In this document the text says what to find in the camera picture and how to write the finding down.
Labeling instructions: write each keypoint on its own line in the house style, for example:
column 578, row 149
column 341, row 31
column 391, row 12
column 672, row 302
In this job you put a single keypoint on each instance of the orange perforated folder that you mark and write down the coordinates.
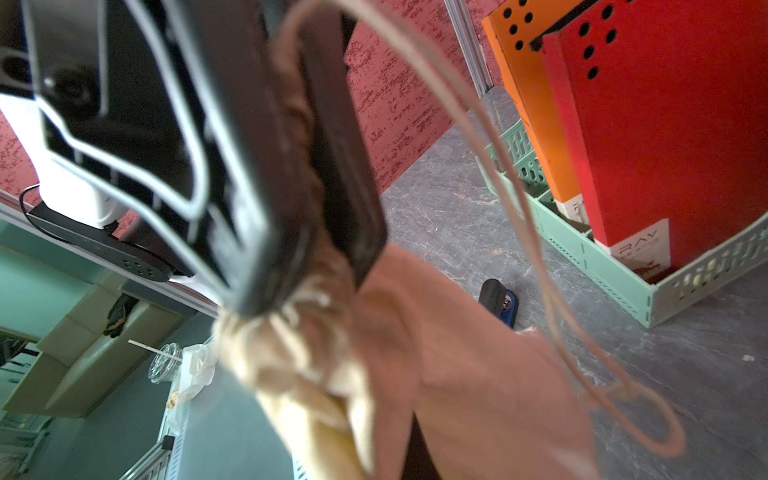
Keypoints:
column 510, row 29

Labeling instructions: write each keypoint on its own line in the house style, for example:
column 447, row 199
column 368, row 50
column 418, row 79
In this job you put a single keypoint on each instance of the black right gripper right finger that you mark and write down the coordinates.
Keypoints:
column 351, row 207

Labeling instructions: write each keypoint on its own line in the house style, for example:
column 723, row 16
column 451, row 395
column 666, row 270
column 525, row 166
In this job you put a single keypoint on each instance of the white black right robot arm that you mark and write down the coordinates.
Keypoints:
column 75, row 211

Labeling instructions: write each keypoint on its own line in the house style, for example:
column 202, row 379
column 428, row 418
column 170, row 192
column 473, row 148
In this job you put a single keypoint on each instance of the green plastic file organizer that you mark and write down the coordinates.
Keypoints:
column 649, row 303

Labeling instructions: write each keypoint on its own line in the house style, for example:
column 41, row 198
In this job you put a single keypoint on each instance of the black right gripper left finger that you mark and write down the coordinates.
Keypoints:
column 172, row 108

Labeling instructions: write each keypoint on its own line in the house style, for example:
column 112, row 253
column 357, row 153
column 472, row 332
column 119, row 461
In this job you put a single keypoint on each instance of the beige cloth drawstring soil bag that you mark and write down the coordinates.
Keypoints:
column 407, row 373

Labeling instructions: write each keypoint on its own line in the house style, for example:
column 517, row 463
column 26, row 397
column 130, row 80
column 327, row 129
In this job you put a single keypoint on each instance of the red perforated folder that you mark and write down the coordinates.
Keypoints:
column 664, row 109

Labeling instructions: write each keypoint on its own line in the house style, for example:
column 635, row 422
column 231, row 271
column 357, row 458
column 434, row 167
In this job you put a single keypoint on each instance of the blue black stapler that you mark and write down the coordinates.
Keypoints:
column 499, row 301

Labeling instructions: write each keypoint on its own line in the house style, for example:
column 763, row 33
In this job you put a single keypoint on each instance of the aluminium left corner post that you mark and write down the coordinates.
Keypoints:
column 470, row 45

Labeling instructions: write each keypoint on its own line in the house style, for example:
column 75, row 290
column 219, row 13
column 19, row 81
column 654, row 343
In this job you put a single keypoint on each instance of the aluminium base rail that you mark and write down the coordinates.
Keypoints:
column 154, row 464

